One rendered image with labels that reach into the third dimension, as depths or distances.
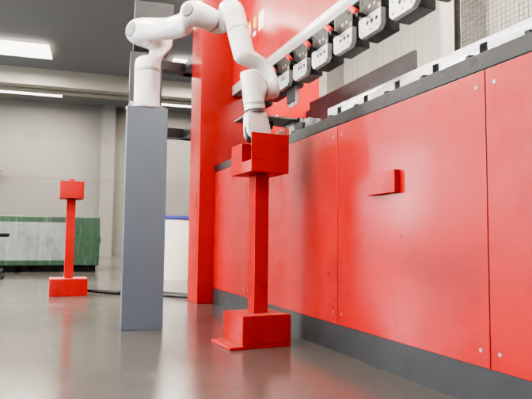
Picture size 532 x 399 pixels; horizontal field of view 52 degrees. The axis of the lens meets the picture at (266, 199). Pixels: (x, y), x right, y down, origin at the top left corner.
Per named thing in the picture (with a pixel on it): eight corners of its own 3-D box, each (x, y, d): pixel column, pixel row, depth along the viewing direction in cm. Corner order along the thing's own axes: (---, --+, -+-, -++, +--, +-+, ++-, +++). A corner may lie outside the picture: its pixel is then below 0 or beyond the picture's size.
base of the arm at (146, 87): (126, 104, 243) (127, 64, 245) (124, 114, 261) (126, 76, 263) (169, 108, 249) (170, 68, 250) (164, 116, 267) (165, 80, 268)
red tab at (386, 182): (366, 195, 178) (366, 174, 178) (372, 195, 178) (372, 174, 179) (394, 191, 164) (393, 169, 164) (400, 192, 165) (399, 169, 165)
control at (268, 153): (230, 176, 222) (231, 132, 223) (266, 178, 229) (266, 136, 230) (251, 170, 204) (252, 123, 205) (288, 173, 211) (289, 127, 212)
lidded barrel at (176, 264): (191, 276, 579) (192, 218, 584) (196, 280, 529) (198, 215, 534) (142, 277, 567) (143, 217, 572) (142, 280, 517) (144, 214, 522)
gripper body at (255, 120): (262, 112, 218) (265, 139, 217) (239, 112, 213) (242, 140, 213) (271, 107, 211) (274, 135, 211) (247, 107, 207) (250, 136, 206)
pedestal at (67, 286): (48, 294, 388) (53, 178, 394) (85, 293, 397) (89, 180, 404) (48, 297, 369) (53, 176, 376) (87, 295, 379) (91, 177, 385)
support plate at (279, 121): (234, 122, 273) (234, 120, 273) (282, 127, 283) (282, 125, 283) (246, 115, 256) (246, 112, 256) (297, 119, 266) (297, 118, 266)
